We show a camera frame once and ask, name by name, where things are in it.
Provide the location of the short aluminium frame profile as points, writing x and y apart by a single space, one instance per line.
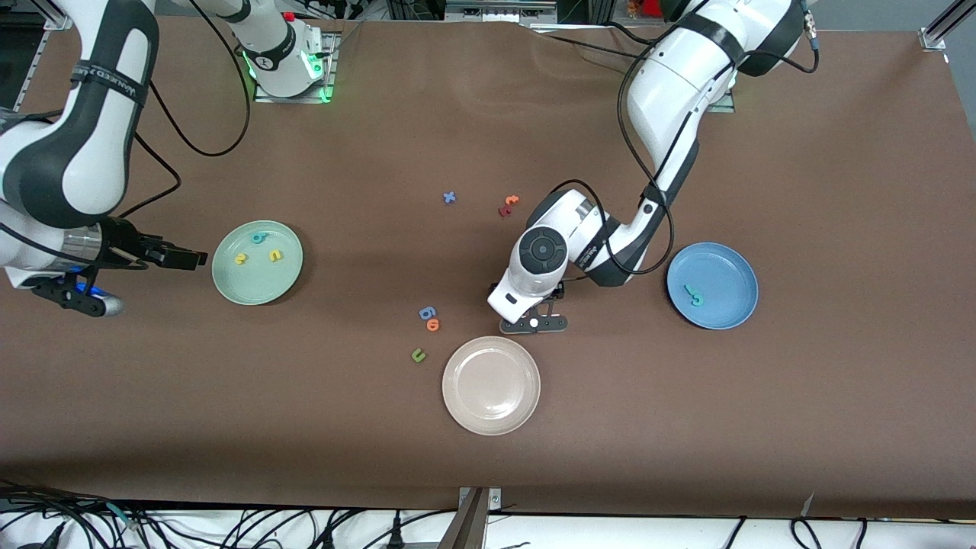
942 27

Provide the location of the grey metal box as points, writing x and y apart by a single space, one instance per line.
499 9

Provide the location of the blue round plate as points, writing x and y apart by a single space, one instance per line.
724 267

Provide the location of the light green round plate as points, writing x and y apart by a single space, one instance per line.
255 282

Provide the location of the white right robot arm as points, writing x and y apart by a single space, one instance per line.
99 114

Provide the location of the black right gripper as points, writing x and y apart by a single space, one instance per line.
126 245

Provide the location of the blue foam letter g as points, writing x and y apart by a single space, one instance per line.
425 316

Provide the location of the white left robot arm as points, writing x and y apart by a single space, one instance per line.
671 84

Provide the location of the beige round plate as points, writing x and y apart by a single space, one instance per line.
491 385

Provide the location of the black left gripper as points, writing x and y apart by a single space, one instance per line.
558 292

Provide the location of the red box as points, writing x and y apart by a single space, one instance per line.
656 8

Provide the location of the grey metal bracket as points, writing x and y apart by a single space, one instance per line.
469 526

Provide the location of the brown table cover sheet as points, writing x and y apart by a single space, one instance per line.
488 457

